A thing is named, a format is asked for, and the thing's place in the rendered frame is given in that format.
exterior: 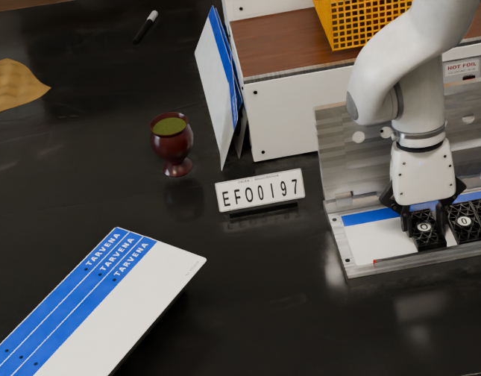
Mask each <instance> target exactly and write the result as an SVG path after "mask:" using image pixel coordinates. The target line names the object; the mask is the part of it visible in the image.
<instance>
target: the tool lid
mask: <svg viewBox="0 0 481 376"><path fill-rule="evenodd" d="M312 108H313V115H314V121H315V133H316V139H317V146H318V158H319V164H320V171H321V182H322V189H323V196H324V199H325V201H326V200H330V199H334V198H335V194H336V193H341V192H349V191H352V193H353V195H359V194H363V193H368V192H376V191H377V197H380V196H381V194H382V193H383V191H384V190H385V188H386V187H387V186H388V185H389V183H390V160H391V152H392V144H393V142H394V141H396V140H392V136H391V135H392V132H391V133H390V134H389V135H388V136H387V137H383V136H381V135H380V130H381V129H382V128H383V127H386V126H388V127H390V128H391V129H392V128H393V127H392V121H391V120H390V121H387V122H383V123H380V124H375V125H359V124H357V123H356V122H355V121H354V120H352V118H351V117H350V115H349V113H348V109H347V105H346V101H341V102H336V103H332V104H324V105H320V106H315V107H312ZM467 112H472V113H473V115H474V116H473V119H472V120H471V121H469V122H463V121H462V117H463V115H464V114H465V113H467ZM444 114H445V118H446V122H445V130H446V136H445V137H446V138H447V139H448V141H449V144H450V150H451V153H452V158H453V167H454V173H455V175H456V176H457V177H459V176H464V175H472V174H476V173H480V174H481V78H473V79H468V80H463V81H456V82H451V83H446V84H444ZM357 131H361V132H363V133H364V137H363V139H362V140H360V141H358V142H357V141H354V140H353V134H354V133H356V132H357ZM480 178H481V176H480Z"/></svg>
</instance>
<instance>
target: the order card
mask: <svg viewBox="0 0 481 376"><path fill-rule="evenodd" d="M215 186H216V195H217V199H218V203H219V211H220V212H224V211H229V210H237V209H241V208H246V207H253V206H258V205H262V204H270V203H274V202H279V201H287V200H292V199H296V198H303V197H305V192H304V183H303V178H302V173H301V169H293V170H288V171H283V172H275V173H271V174H267V175H259V176H254V177H249V178H242V179H237V180H233V181H225V182H221V183H216V184H215Z"/></svg>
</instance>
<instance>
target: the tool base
mask: <svg viewBox="0 0 481 376"><path fill-rule="evenodd" d="M480 176H481V174H480V173H476V174H472V175H464V176H459V177H458V178H459V179H460V180H462V181H463V182H464V183H465V185H466V187H467V188H466V189H465V190H464V191H463V192H462V193H461V194H463V193H468V192H476V191H480V190H481V178H480ZM323 205H324V212H325V215H326V217H327V221H328V224H329V227H330V231H331V234H332V236H333V241H334V243H335V246H336V250H337V253H338V256H339V259H340V262H341V265H342V269H343V272H344V274H345V279H346V281H347V284H348V288H352V287H357V286H364V285H369V284H373V283H381V282H385V281H393V280H397V279H402V278H410V277H414V276H419V275H426V274H430V273H435V272H443V271H447V270H451V269H459V268H463V267H468V266H475V265H479V264H481V248H474V249H469V250H465V251H457V252H453V253H449V254H441V255H436V256H432V257H424V258H420V259H415V260H407V261H403V262H399V263H391V264H387V265H382V266H374V264H373V263H372V264H368V265H364V266H357V265H356V264H355V261H354V258H353V255H352V252H351V249H350V246H349V243H348V239H347V237H346V234H345V230H344V228H343V225H342V221H341V219H340V217H341V216H343V215H347V214H352V213H359V212H363V211H368V210H376V209H380V208H384V207H386V206H384V205H382V204H381V203H380V201H379V197H377V191H376V192H368V193H363V194H359V195H351V193H350V191H349V192H341V193H336V194H335V198H334V199H330V200H326V201H325V200H324V201H323ZM333 218H336V219H337V220H336V221H335V222H334V221H333V220H332V219H333ZM346 259H350V262H345V260H346Z"/></svg>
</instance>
